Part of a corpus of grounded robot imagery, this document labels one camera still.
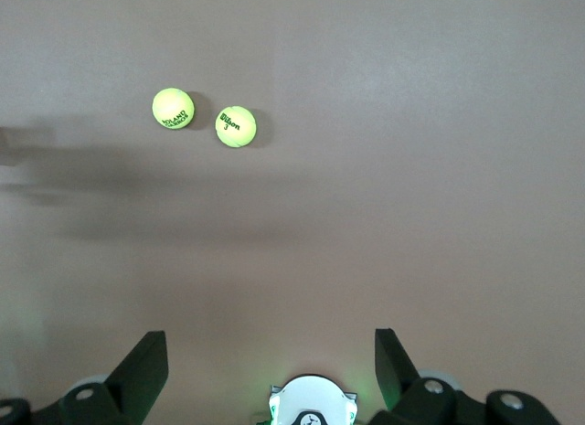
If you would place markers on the yellow Wilson tennis ball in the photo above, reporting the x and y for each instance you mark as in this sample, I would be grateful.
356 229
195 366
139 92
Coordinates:
171 100
235 137

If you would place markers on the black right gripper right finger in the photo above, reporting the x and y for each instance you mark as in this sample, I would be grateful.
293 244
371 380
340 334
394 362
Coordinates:
425 406

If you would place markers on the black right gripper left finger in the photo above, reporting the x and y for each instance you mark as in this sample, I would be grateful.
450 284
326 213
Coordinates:
132 379

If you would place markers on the brown table mat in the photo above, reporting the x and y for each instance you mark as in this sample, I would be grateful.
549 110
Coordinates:
365 215

